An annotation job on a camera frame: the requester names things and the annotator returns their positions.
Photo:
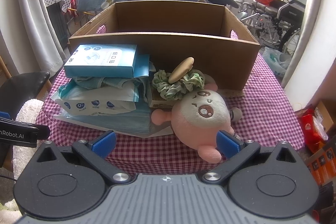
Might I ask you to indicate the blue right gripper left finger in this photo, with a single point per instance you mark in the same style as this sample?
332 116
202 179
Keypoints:
92 154

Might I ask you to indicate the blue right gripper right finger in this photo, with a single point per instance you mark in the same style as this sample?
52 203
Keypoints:
237 154

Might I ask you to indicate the blue face mask pack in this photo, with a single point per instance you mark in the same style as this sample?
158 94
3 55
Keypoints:
135 123

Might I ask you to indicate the pink white plush toy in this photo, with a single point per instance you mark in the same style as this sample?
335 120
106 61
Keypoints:
197 118

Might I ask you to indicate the blue wet wipes pack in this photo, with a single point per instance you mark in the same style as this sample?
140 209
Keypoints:
107 100

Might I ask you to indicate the teal knitted towel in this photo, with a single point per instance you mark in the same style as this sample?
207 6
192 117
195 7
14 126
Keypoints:
99 82

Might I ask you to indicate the green floral scrunchie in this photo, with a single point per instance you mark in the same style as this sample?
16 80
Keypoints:
191 81

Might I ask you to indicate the blue tissue box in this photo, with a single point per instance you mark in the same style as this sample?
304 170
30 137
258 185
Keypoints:
102 60

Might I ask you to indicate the white fluffy cushion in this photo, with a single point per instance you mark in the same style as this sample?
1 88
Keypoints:
23 152

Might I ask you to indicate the purple checkered tablecloth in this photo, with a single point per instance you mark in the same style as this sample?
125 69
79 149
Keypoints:
267 118

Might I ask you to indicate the red snack packet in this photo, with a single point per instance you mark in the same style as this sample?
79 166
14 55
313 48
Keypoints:
314 133

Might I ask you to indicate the yellow scouring sponge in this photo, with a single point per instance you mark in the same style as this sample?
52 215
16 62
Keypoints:
157 102

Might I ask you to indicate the grey curtain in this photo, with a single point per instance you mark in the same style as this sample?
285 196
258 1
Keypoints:
48 52

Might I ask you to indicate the orange cardboard box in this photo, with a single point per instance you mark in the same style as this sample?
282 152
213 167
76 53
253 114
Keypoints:
322 164

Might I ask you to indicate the brown cardboard box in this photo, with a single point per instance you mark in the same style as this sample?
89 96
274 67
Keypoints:
170 31

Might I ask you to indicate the black wheelchair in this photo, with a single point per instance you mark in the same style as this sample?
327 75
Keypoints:
277 25

